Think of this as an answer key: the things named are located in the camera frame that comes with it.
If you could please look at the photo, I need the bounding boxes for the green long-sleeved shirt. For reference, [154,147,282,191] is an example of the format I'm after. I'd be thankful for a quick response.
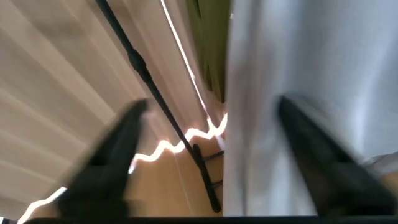
[185,0,233,103]

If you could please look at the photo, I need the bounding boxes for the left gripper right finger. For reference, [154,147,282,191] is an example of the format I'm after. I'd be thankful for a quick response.
[277,95,398,217]

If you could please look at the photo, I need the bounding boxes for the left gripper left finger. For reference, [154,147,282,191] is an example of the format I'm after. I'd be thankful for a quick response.
[55,98,150,218]

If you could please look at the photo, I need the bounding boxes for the pale grey shorts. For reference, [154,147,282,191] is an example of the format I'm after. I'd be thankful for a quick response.
[222,0,398,217]

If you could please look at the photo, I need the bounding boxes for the beige curtain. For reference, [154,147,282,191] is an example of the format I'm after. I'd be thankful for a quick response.
[0,0,229,220]

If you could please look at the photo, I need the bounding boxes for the black clothes rack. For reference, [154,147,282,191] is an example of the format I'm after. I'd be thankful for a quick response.
[95,0,225,214]

